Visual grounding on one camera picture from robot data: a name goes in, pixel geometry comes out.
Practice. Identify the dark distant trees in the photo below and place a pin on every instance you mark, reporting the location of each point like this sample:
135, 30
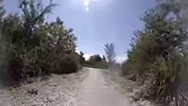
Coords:
95, 58

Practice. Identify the slender pale tree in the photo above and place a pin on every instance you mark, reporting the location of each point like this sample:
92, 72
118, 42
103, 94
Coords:
110, 52

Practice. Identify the pale dirt path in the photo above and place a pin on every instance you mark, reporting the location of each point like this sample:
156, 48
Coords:
99, 96

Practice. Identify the row of green bushes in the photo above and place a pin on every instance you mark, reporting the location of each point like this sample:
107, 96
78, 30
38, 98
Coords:
32, 49
168, 60

